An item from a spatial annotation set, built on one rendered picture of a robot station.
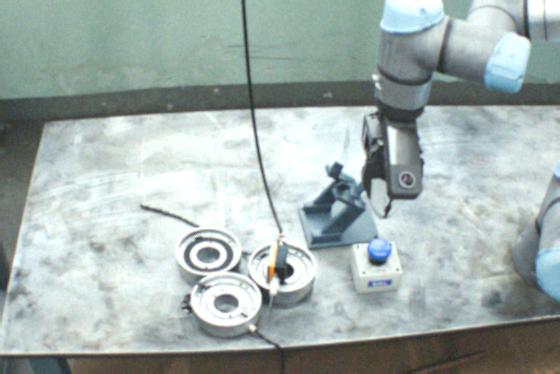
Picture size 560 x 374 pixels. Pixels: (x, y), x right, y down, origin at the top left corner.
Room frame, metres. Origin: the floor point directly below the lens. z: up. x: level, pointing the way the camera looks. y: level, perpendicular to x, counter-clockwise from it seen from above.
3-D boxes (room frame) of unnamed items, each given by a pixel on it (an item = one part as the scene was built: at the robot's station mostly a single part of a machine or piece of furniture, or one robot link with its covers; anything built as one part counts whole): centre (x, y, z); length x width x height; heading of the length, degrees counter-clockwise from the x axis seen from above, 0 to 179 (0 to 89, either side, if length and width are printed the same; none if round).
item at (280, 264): (0.70, -0.02, 0.85); 0.17 x 0.02 x 0.04; 174
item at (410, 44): (0.76, -0.18, 1.24); 0.09 x 0.08 x 0.11; 68
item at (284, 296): (0.73, -0.03, 0.82); 0.10 x 0.10 x 0.04
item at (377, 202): (0.77, -0.16, 0.97); 0.06 x 0.03 x 0.09; 6
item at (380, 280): (0.74, -0.19, 0.82); 0.08 x 0.07 x 0.05; 97
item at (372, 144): (0.77, -0.18, 1.08); 0.09 x 0.08 x 0.12; 6
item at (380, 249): (0.74, -0.18, 0.85); 0.04 x 0.04 x 0.05
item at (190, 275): (0.75, 0.09, 0.82); 0.10 x 0.10 x 0.04
